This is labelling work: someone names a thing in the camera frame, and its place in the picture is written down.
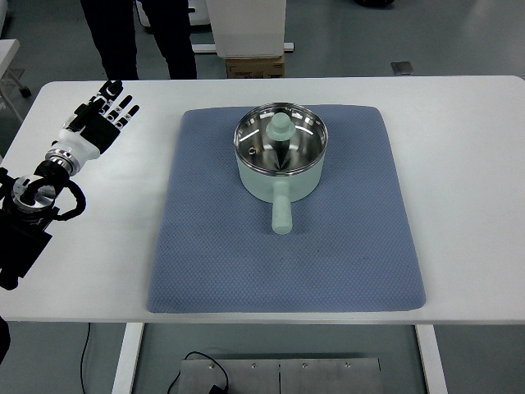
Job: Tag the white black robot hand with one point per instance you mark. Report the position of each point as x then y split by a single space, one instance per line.
82 141

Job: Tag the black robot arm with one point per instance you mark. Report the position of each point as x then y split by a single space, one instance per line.
24 242

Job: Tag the person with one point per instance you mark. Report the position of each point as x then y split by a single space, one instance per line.
119 41

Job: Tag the white cart with casters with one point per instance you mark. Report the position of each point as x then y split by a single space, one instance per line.
8 51

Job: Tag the grey base bar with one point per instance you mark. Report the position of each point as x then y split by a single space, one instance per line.
203 48

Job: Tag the brown cardboard box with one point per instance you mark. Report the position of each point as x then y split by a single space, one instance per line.
254 66

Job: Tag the glass lid with green knob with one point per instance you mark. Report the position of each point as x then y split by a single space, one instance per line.
279 127

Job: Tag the white cabinet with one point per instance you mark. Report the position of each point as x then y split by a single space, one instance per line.
246 24

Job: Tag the white table leg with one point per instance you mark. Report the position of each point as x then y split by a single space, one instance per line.
127 357
431 361

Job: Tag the blue quilted mat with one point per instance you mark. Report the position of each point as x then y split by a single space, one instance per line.
328 254

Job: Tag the grey floor socket plate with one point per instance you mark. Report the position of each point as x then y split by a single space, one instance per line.
401 68

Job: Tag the grey metal plate with screws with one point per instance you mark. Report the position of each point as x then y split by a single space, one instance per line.
328 377

